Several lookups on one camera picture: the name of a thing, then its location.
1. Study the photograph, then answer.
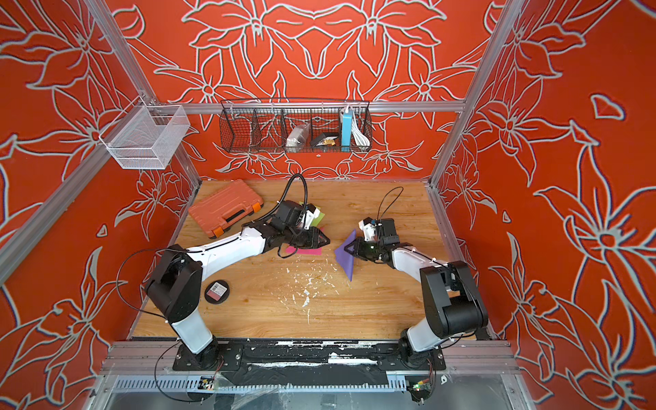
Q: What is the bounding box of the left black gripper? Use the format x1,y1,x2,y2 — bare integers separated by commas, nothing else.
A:
284,228,332,250

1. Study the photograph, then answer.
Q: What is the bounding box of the black wire wall basket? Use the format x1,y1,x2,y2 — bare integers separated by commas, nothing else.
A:
220,97,374,154

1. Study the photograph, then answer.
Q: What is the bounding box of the clear acrylic wall bin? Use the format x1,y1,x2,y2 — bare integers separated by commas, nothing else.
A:
100,105,190,170

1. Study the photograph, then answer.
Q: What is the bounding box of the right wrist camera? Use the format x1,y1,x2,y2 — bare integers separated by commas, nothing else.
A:
359,218,401,246

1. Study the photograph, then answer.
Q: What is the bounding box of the light blue box in basket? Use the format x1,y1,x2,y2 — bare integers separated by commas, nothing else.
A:
341,109,353,152

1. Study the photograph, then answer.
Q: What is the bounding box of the lime green square paper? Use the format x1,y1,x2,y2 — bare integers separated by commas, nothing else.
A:
310,208,325,227

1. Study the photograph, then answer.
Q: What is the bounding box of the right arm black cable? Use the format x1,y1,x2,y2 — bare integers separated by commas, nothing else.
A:
377,185,405,221

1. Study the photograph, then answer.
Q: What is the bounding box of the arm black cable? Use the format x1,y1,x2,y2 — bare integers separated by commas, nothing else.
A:
280,173,309,206
377,185,405,221

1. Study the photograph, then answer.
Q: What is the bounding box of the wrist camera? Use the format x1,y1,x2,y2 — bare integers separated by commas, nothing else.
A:
359,218,401,246
271,200,317,230

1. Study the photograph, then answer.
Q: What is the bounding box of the round black puck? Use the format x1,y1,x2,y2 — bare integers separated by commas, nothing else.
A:
203,279,230,305

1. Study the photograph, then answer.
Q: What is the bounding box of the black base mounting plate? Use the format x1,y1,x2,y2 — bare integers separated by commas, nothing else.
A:
173,339,446,391

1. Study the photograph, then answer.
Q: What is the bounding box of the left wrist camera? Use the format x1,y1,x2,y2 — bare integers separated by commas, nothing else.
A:
271,200,317,230

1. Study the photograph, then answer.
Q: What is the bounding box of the magenta square paper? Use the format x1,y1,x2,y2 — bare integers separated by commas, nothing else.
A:
285,246,322,256

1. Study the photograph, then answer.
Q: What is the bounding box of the white cable in basket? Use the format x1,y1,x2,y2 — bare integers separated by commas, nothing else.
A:
350,119,371,150

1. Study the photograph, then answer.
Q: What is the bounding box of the small black box in basket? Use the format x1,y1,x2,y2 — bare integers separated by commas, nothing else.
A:
310,133,341,149

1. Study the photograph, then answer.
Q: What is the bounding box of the clear plastic bag in basket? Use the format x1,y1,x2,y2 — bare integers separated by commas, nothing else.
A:
285,123,311,153

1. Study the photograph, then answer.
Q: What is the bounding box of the purple square paper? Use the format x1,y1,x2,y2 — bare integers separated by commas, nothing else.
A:
335,230,356,282

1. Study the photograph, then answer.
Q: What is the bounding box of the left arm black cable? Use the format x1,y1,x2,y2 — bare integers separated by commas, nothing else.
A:
280,173,309,206

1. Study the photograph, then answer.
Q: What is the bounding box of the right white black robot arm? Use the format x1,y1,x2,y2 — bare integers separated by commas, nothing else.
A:
343,237,489,368

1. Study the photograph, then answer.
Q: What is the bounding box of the orange plastic tool case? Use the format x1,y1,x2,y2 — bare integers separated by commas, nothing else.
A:
189,179,264,238

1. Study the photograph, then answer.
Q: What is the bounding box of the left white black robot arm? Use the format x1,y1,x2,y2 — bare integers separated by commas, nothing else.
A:
145,223,331,370

